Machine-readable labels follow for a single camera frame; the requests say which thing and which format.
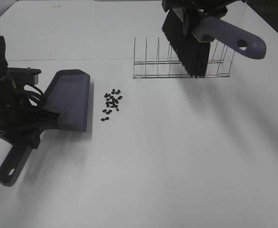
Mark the pile of coffee beans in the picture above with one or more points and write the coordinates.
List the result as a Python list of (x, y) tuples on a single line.
[(112, 103)]

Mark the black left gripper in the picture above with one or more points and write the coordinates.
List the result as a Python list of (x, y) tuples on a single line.
[(27, 122)]

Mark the purple plastic dustpan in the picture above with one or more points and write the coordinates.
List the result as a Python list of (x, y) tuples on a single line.
[(68, 95)]

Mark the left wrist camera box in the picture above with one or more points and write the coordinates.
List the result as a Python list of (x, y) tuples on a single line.
[(25, 76)]

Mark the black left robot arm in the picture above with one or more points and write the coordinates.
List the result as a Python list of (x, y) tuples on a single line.
[(22, 105)]

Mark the metal wire rack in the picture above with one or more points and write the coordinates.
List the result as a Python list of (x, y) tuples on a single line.
[(157, 59)]

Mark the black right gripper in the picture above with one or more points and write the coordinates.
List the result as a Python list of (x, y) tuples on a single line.
[(180, 8)]

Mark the purple brush black bristles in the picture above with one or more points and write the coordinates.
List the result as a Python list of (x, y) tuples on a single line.
[(191, 37)]

